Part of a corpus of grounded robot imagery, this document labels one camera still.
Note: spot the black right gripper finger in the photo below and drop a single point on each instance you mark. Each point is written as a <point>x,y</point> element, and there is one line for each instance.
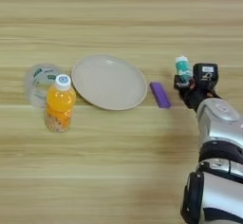
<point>182,82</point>

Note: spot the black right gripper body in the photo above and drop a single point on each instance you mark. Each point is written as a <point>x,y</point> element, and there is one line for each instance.
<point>194,96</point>

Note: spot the white green tube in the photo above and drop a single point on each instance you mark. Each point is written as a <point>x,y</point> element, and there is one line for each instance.
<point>183,66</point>

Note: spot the orange juice bottle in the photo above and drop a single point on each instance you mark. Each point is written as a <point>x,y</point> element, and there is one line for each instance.
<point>60,104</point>

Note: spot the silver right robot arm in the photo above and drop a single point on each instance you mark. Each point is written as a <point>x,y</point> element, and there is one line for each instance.
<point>221,158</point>

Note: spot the purple rectangular block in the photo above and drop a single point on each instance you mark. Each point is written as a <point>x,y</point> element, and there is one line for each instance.
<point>160,95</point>

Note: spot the beige round plate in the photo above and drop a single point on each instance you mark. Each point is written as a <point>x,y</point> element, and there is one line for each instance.
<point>109,82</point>

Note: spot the clear plastic cup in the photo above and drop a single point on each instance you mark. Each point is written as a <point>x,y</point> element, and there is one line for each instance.
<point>38,82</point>

